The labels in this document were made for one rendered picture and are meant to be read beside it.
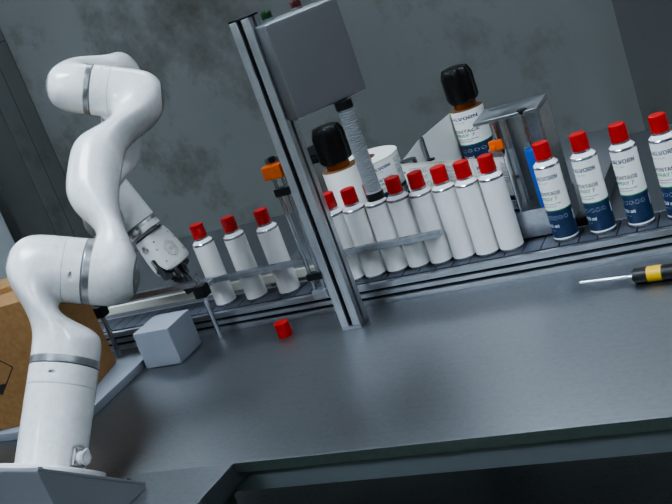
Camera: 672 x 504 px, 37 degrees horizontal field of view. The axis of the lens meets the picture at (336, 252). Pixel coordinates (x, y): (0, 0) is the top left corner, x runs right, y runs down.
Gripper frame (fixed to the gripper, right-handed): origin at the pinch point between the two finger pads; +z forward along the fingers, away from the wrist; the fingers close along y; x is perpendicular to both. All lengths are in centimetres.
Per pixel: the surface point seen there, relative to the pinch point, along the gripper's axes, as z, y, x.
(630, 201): 37, -3, -99
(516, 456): 48, -61, -78
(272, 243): 3.6, -2.6, -28.1
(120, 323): -2.0, -0.3, 24.7
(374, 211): 11, -2, -53
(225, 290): 6.3, -1.6, -8.9
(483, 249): 30, -3, -68
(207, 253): -3.2, -2.1, -11.8
